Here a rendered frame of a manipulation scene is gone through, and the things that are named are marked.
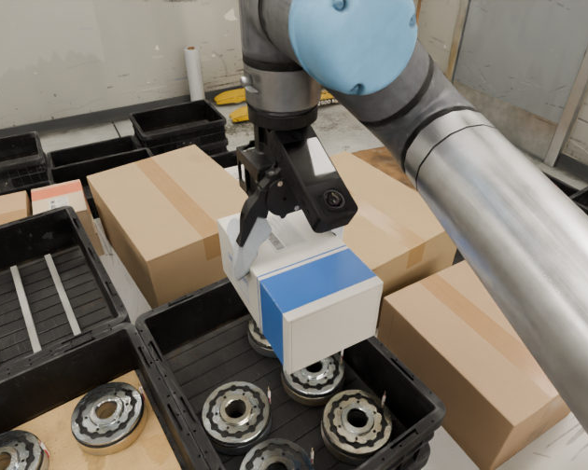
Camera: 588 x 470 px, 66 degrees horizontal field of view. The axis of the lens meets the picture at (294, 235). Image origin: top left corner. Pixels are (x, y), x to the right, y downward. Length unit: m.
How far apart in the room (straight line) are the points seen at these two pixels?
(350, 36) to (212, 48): 3.68
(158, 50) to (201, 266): 2.98
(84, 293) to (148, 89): 3.02
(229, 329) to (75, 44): 3.10
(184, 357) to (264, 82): 0.54
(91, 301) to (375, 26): 0.81
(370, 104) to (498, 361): 0.58
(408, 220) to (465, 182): 0.70
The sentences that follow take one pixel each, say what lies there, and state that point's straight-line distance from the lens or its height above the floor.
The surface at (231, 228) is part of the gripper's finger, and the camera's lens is 0.54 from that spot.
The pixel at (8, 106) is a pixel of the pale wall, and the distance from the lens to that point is 3.85.
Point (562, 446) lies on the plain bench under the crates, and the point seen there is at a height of 0.70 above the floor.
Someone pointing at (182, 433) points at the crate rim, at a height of 0.93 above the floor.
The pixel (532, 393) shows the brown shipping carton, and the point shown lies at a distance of 0.83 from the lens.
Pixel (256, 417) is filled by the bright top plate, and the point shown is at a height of 0.86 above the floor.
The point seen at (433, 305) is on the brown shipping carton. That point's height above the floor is 0.86.
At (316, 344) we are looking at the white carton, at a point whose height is 1.08.
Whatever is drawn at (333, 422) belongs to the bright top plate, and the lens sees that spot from 0.72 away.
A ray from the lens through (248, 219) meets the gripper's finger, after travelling 0.49.
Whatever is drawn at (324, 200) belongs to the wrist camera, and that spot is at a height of 1.25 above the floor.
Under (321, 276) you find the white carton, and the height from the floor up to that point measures 1.13.
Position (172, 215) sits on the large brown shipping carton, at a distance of 1.04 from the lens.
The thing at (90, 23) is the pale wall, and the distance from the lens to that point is 3.73.
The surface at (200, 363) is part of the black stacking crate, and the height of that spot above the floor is 0.83.
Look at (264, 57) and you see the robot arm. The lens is 0.42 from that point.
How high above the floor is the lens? 1.48
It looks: 38 degrees down
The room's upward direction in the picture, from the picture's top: straight up
